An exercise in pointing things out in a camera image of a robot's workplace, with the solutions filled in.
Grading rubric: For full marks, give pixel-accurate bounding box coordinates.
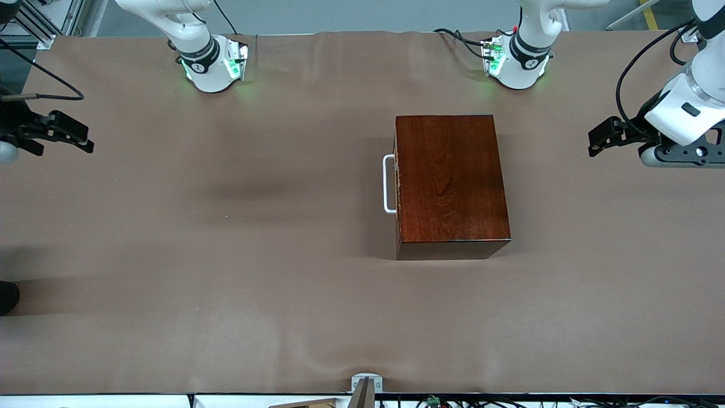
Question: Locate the wooden drawer with white handle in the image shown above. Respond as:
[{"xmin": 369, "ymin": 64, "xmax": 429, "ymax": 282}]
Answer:
[{"xmin": 383, "ymin": 129, "xmax": 402, "ymax": 224}]

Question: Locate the dark red wooden cabinet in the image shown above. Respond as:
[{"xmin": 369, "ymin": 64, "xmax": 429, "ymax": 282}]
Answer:
[{"xmin": 394, "ymin": 114, "xmax": 512, "ymax": 261}]

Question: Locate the black rounded object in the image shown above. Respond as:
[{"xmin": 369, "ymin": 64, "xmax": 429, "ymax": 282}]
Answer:
[{"xmin": 0, "ymin": 280, "xmax": 20, "ymax": 316}]

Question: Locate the brown table cover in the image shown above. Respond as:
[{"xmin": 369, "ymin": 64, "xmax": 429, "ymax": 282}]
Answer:
[{"xmin": 0, "ymin": 29, "xmax": 725, "ymax": 396}]

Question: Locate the light wooden board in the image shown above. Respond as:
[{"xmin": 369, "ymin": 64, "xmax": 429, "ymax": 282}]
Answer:
[{"xmin": 269, "ymin": 398, "xmax": 336, "ymax": 408}]

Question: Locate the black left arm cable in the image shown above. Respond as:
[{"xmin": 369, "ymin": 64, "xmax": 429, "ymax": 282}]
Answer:
[{"xmin": 616, "ymin": 20, "xmax": 697, "ymax": 124}]

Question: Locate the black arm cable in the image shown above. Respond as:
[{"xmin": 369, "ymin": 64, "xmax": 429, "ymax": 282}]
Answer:
[
  {"xmin": 616, "ymin": 20, "xmax": 697, "ymax": 124},
  {"xmin": 0, "ymin": 39, "xmax": 86, "ymax": 101}
]

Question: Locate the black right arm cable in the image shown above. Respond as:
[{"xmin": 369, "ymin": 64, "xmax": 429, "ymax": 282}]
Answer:
[{"xmin": 0, "ymin": 39, "xmax": 86, "ymax": 101}]

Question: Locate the black base cable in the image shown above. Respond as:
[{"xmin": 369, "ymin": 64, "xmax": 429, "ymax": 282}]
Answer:
[{"xmin": 433, "ymin": 27, "xmax": 499, "ymax": 60}]

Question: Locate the thin black cable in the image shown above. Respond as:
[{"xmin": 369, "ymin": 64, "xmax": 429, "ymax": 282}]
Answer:
[{"xmin": 212, "ymin": 0, "xmax": 238, "ymax": 36}]

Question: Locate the grey metal camera bracket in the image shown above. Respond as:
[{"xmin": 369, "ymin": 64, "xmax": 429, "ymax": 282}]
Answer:
[{"xmin": 351, "ymin": 374, "xmax": 383, "ymax": 408}]

